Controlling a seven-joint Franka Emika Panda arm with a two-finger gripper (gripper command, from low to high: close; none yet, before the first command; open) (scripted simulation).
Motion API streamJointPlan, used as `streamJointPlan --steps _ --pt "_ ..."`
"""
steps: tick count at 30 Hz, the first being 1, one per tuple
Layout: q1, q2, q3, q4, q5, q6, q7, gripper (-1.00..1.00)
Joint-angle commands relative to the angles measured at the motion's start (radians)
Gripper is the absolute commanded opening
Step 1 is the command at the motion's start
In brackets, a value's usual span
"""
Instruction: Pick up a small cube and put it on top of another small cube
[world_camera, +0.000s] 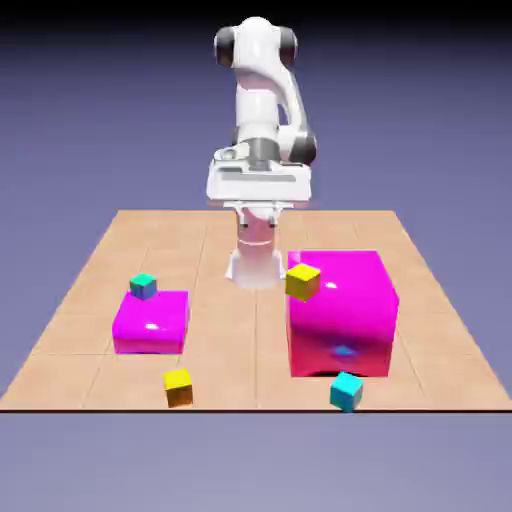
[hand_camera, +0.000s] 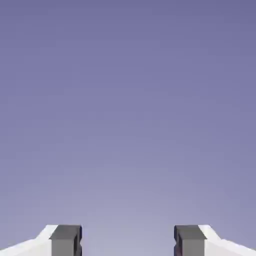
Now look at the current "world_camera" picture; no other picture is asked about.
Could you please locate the small cyan cube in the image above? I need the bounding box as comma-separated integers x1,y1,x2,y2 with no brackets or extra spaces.
329,370,365,414

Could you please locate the small yellow cube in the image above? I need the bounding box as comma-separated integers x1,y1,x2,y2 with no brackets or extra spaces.
162,367,194,409
284,262,322,303

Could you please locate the large magenta box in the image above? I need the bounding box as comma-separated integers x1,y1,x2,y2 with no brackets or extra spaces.
111,289,190,356
286,250,400,379

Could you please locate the small teal cube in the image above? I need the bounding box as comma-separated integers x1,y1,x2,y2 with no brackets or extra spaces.
128,272,158,301

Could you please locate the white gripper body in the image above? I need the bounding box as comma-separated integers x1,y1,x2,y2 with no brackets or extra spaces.
205,158,313,211

